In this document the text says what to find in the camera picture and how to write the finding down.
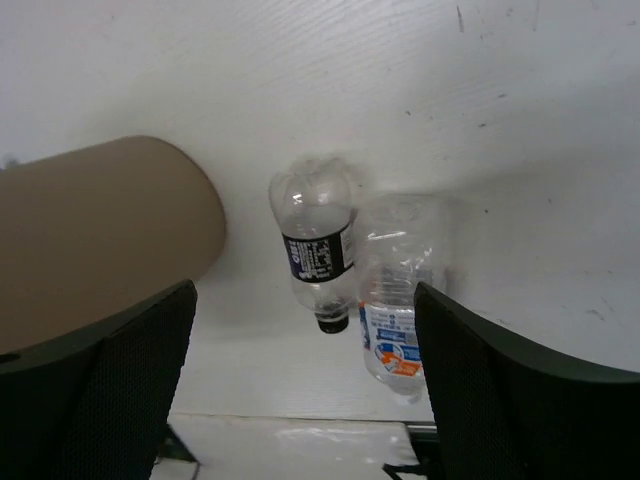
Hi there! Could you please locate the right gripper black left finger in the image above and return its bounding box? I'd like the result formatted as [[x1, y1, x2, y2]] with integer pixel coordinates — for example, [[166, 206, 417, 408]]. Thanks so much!
[[1, 280, 197, 479]]

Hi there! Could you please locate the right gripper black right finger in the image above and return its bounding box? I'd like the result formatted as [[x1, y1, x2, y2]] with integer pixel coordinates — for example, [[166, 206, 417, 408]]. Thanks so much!
[[414, 283, 639, 479]]

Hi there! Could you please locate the beige round waste bin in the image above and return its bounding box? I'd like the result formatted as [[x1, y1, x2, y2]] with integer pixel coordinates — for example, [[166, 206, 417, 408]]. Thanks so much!
[[1, 136, 226, 353]]

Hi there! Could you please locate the clear bottle blue orange label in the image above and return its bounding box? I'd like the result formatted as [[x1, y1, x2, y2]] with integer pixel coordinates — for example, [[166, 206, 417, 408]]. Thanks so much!
[[354, 194, 449, 404]]

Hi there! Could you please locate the clear bottle black label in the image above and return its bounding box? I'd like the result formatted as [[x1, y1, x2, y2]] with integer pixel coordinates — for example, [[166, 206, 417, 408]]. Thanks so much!
[[268, 158, 355, 334]]

